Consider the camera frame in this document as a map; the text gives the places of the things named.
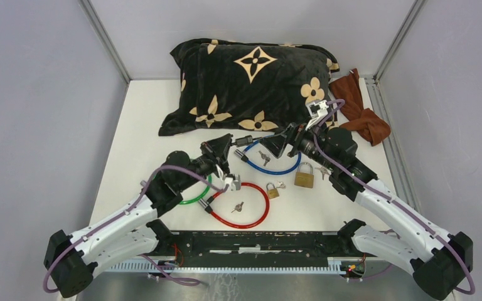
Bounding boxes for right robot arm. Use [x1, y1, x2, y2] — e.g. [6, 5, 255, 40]
[260, 124, 476, 300]

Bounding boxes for blue cable lock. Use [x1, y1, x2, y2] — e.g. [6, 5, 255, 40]
[234, 141, 302, 176]

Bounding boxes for red cable lock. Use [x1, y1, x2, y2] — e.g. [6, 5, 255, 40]
[198, 182, 270, 230]

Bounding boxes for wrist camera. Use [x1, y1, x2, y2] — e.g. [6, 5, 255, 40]
[223, 174, 242, 192]
[306, 100, 329, 129]

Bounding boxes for large padlock keys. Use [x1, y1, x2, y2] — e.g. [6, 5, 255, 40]
[315, 166, 333, 180]

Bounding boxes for small padlock keys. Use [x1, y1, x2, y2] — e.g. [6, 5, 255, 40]
[276, 181, 287, 189]

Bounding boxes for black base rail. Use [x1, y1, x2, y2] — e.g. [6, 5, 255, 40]
[150, 231, 372, 268]

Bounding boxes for large brass padlock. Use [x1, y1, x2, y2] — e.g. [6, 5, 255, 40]
[294, 162, 314, 189]

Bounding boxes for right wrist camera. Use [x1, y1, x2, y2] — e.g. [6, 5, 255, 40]
[306, 100, 329, 129]

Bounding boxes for small brass padlock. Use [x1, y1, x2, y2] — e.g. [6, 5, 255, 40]
[266, 182, 280, 199]

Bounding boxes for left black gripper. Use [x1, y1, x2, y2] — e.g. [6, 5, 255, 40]
[178, 134, 232, 192]

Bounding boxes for black floral pillow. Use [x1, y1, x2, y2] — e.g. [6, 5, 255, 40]
[158, 38, 340, 136]

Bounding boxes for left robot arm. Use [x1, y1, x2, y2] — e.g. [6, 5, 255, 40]
[42, 134, 235, 298]

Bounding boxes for green cable lock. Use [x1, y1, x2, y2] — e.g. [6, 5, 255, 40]
[179, 182, 210, 205]

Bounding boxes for blue lock keys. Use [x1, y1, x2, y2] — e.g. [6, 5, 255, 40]
[258, 150, 271, 167]

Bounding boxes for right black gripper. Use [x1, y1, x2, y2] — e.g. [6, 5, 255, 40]
[259, 116, 338, 172]

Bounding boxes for brown cloth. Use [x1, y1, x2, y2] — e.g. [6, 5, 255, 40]
[329, 68, 392, 146]

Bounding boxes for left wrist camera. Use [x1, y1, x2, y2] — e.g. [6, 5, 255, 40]
[223, 174, 242, 192]

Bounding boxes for red lock keys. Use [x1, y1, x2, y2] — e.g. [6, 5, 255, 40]
[231, 202, 244, 213]

